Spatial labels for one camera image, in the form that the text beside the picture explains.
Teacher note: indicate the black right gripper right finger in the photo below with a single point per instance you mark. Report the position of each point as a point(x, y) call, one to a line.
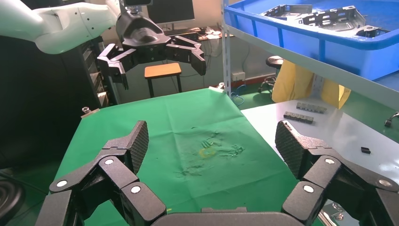
point(330, 184)

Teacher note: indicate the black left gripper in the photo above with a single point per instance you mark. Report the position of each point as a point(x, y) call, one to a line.
point(140, 34)

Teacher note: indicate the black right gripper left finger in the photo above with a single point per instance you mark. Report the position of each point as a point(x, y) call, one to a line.
point(106, 187)

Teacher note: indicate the sheet metal bracket part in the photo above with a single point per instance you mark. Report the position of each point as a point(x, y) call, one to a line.
point(280, 11)
point(371, 31)
point(330, 17)

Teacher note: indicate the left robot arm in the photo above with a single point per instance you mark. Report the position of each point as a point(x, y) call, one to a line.
point(62, 25)

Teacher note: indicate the wooden top stool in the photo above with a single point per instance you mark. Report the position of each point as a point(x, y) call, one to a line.
point(162, 70)

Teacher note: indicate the silver binder clip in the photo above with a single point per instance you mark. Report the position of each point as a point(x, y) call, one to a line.
point(218, 88)
point(335, 213)
point(88, 111)

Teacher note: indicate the tiny black plastic piece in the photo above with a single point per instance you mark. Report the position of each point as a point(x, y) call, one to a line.
point(365, 150)

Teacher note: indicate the black computer monitor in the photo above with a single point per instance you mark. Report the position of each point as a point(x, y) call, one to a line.
point(170, 11)

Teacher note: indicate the cluttered wooden desk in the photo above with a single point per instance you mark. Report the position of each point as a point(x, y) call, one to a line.
point(199, 35)

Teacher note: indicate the grey drawer cabinet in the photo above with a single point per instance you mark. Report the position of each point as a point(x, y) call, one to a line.
point(99, 84)

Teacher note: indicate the green table cloth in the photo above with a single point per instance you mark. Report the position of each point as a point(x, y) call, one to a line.
point(187, 131)

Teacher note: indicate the black chair caster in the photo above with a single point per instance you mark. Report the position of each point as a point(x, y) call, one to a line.
point(392, 119)

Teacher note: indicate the yellow plastic bag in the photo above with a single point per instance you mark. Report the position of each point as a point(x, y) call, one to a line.
point(296, 84)

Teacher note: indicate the black robot torso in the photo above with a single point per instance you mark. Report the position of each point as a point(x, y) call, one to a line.
point(40, 103)

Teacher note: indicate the black swivel stool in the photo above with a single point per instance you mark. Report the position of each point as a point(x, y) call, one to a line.
point(272, 62)

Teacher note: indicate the blue plastic bin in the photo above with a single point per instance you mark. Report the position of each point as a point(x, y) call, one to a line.
point(349, 53)

